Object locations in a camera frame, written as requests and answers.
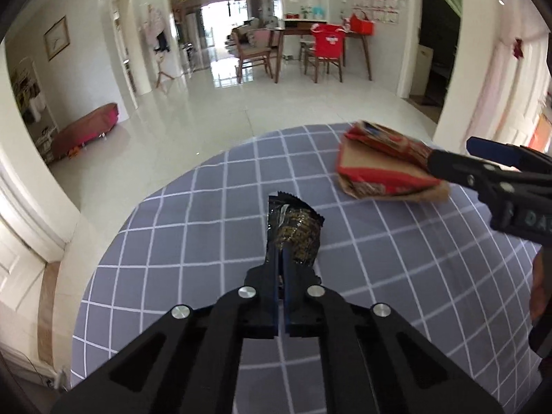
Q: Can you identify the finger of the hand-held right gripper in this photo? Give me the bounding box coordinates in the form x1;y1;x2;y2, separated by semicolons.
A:
427;149;518;190
467;137;552;172

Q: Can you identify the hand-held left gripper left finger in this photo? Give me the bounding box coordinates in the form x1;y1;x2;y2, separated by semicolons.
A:
51;261;283;414

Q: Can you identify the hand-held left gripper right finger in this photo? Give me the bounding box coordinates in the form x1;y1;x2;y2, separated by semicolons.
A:
282;250;505;414

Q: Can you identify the black snack wrapper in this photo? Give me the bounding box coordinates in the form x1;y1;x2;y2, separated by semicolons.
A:
266;190;325;285

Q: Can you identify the red cardboard box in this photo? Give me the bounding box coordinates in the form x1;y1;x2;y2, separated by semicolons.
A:
335;121;451;204

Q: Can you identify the person's right hand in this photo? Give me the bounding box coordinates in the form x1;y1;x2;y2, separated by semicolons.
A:
530;248;552;324

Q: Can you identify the white hanging garment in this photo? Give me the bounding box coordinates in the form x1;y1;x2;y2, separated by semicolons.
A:
466;41;533;147

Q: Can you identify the grey checked tablecloth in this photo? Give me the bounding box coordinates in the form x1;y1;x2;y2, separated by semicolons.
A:
69;123;546;414

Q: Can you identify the white appliance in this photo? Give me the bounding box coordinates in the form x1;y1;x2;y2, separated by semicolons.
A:
410;43;434;98

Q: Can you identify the wooden chair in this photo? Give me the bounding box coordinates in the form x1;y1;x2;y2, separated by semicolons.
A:
230;28;277;83
302;23;347;83

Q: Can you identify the red basket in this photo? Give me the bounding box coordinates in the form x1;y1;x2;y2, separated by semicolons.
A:
348;11;376;36

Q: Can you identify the red chair cover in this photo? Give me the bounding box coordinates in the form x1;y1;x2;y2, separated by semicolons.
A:
311;23;347;59

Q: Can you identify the dark wooden dining table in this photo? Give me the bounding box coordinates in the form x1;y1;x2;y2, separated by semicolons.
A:
269;23;374;83

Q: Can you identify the white power strip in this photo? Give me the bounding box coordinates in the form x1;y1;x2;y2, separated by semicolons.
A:
43;366;67;391

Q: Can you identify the pink cushioned bench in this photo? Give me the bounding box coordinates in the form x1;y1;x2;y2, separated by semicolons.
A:
51;102;120;161

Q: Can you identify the wooden folding stand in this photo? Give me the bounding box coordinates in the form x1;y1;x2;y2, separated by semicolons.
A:
155;51;177;93

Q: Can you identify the white shelf rack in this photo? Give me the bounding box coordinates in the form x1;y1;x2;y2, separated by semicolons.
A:
11;58;59;151

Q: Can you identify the framed wall painting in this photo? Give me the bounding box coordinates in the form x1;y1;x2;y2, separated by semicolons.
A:
43;16;70;62

